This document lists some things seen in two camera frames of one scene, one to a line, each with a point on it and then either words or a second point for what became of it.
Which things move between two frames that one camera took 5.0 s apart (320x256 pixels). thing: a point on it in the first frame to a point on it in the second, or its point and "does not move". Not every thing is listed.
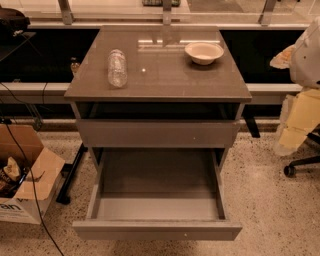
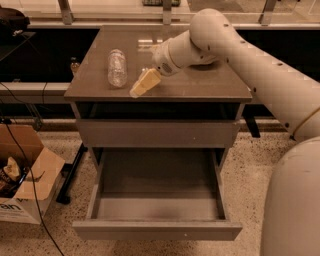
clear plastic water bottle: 117,71 does not move
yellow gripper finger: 300,115 to 151,77
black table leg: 68,172 does not move
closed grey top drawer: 158,133 does not move
